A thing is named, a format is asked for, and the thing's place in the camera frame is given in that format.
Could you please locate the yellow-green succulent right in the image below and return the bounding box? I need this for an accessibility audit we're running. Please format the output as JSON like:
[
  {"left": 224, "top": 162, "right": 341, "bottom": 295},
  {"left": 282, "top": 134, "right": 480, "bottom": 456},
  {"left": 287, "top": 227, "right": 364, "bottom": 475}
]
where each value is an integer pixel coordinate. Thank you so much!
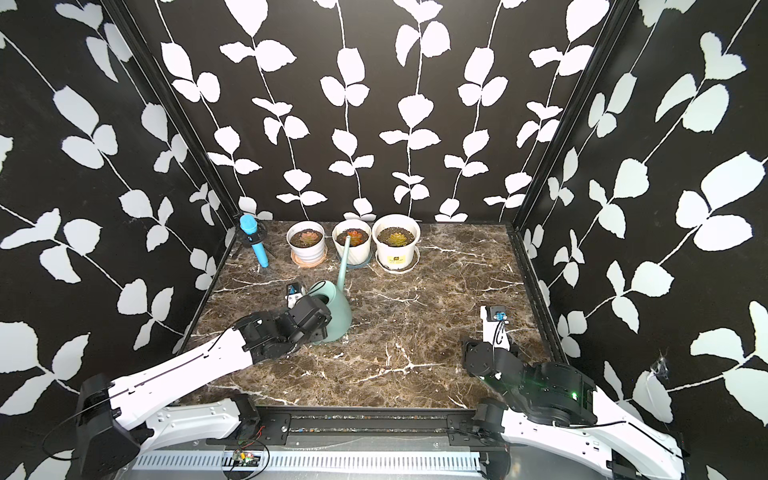
[{"left": 377, "top": 226, "right": 415, "bottom": 247}]

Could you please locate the mint green watering can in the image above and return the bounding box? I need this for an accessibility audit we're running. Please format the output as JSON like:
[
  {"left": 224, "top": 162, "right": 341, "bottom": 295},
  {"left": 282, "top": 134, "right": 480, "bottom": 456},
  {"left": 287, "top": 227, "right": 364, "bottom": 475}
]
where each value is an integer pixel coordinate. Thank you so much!
[{"left": 308, "top": 236, "right": 352, "bottom": 343}]

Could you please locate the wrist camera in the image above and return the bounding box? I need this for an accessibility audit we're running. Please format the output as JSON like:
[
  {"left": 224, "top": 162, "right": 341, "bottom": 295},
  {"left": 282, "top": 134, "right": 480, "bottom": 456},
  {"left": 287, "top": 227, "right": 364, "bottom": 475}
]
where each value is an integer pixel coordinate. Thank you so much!
[
  {"left": 285, "top": 282, "right": 306, "bottom": 309},
  {"left": 480, "top": 305, "right": 510, "bottom": 350}
]

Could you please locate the white saucer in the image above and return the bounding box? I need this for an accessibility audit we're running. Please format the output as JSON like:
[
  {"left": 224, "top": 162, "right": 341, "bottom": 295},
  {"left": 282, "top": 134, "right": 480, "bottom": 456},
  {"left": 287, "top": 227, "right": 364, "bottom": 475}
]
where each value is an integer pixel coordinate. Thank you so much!
[{"left": 379, "top": 262, "right": 418, "bottom": 274}]

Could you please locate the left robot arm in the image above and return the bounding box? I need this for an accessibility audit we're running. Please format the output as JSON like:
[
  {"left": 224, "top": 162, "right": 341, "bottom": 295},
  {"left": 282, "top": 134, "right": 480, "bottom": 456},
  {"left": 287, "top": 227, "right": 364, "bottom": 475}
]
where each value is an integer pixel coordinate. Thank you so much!
[{"left": 74, "top": 295, "right": 335, "bottom": 479}]

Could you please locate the white fluted pot middle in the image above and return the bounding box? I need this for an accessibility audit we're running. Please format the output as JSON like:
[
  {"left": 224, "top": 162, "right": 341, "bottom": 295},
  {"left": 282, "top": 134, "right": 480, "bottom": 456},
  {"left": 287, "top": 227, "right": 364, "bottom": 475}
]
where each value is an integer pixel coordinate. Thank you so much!
[{"left": 332, "top": 219, "right": 372, "bottom": 264}]

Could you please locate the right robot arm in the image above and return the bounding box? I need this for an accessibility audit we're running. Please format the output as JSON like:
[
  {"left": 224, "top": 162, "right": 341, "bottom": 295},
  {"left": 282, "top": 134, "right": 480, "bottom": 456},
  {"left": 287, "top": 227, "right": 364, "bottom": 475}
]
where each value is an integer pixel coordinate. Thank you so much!
[{"left": 463, "top": 340, "right": 687, "bottom": 479}]

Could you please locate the white ribbed pot left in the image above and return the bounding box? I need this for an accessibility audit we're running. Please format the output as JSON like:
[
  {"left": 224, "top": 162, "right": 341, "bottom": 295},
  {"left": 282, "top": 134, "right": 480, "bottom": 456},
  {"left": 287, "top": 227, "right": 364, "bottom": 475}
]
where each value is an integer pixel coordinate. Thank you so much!
[{"left": 286, "top": 220, "right": 327, "bottom": 264}]

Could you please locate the pink-green succulent left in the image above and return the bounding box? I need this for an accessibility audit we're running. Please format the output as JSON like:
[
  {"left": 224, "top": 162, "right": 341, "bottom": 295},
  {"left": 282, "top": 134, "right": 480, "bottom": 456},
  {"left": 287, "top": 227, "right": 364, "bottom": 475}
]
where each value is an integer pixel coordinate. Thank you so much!
[{"left": 290, "top": 229, "right": 323, "bottom": 248}]

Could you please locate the white perforated strip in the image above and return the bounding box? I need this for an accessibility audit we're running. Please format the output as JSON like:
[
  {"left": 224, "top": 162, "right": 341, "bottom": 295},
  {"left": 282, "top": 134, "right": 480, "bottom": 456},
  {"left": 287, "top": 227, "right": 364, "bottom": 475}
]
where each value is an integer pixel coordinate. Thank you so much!
[{"left": 132, "top": 450, "right": 484, "bottom": 476}]

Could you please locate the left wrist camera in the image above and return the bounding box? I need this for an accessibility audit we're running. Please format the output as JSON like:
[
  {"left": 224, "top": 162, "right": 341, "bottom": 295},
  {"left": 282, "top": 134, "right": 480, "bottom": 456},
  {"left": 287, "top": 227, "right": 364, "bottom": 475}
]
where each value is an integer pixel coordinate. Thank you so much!
[{"left": 285, "top": 282, "right": 306, "bottom": 309}]

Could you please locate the small circuit board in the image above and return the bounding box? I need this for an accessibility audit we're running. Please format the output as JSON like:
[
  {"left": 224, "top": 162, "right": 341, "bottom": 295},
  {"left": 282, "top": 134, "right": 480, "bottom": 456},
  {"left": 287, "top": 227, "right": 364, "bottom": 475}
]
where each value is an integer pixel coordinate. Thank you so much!
[{"left": 231, "top": 451, "right": 261, "bottom": 469}]

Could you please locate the blue-grey saucer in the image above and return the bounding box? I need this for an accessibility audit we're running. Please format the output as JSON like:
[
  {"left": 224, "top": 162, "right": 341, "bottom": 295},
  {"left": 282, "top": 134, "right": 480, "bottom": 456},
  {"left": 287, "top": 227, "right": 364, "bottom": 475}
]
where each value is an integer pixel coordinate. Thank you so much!
[{"left": 343, "top": 258, "right": 371, "bottom": 269}]

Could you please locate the black front rail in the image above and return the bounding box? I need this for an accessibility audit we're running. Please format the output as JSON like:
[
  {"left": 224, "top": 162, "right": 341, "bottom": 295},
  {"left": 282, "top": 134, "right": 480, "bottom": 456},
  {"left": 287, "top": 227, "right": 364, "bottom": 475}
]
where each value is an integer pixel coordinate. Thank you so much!
[{"left": 232, "top": 404, "right": 504, "bottom": 446}]

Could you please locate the peach saucer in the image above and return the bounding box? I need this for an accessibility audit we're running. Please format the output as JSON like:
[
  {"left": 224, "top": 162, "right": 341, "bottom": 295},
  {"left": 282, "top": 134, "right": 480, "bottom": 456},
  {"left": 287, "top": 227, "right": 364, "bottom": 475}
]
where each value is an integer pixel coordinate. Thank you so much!
[{"left": 291, "top": 250, "right": 327, "bottom": 269}]

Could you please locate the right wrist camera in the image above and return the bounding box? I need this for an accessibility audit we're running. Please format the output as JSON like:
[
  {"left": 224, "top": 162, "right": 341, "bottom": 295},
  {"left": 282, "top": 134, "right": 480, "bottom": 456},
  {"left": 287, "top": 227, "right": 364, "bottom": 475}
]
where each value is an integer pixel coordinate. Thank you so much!
[{"left": 480, "top": 305, "right": 510, "bottom": 350}]

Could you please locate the blue handheld device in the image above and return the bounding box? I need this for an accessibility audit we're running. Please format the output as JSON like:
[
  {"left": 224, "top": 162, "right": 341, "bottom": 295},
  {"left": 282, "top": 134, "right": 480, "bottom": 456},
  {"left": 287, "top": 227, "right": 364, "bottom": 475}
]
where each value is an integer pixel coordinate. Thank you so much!
[{"left": 239, "top": 213, "right": 269, "bottom": 268}]

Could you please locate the white round pot right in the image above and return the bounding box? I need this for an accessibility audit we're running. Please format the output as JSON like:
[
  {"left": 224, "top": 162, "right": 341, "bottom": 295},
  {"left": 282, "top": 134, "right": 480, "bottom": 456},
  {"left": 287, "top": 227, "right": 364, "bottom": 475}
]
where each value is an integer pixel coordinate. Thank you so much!
[{"left": 372, "top": 214, "right": 421, "bottom": 269}]

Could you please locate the orange succulent middle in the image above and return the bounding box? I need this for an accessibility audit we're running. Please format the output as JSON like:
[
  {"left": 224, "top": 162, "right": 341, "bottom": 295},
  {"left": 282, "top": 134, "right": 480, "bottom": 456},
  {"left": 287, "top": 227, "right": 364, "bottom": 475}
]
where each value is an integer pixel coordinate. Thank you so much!
[{"left": 336, "top": 228, "right": 369, "bottom": 248}]

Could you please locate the black mini tripod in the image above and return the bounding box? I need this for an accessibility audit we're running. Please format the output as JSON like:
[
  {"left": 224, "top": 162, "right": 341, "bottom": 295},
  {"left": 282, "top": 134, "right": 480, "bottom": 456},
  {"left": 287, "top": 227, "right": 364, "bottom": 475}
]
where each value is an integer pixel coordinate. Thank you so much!
[{"left": 230, "top": 226, "right": 275, "bottom": 260}]

